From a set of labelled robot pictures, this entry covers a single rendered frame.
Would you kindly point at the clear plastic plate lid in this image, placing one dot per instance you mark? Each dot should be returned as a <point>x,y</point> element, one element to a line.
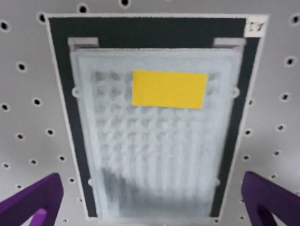
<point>154,125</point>

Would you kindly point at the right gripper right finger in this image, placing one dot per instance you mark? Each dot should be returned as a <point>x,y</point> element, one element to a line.
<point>263,198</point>

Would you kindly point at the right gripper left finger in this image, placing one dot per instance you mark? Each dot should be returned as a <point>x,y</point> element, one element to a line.
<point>41,199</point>

